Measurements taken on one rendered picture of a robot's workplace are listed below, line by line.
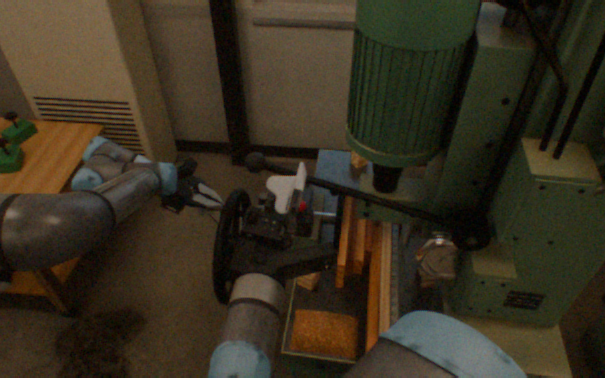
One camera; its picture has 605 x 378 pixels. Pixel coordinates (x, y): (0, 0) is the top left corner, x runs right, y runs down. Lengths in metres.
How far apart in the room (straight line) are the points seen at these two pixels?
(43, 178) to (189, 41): 0.89
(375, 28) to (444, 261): 0.45
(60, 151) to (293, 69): 1.07
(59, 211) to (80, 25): 1.43
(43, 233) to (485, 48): 0.66
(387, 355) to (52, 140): 1.93
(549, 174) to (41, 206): 0.71
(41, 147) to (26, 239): 1.41
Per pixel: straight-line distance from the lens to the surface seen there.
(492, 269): 0.86
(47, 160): 2.07
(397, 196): 0.94
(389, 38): 0.68
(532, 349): 1.14
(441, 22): 0.67
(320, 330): 0.91
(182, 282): 2.14
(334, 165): 1.24
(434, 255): 0.90
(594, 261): 1.00
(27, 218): 0.75
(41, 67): 2.33
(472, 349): 0.35
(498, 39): 0.73
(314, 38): 2.20
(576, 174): 0.73
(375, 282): 0.96
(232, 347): 0.61
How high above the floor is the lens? 1.73
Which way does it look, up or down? 45 degrees down
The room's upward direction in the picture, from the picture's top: straight up
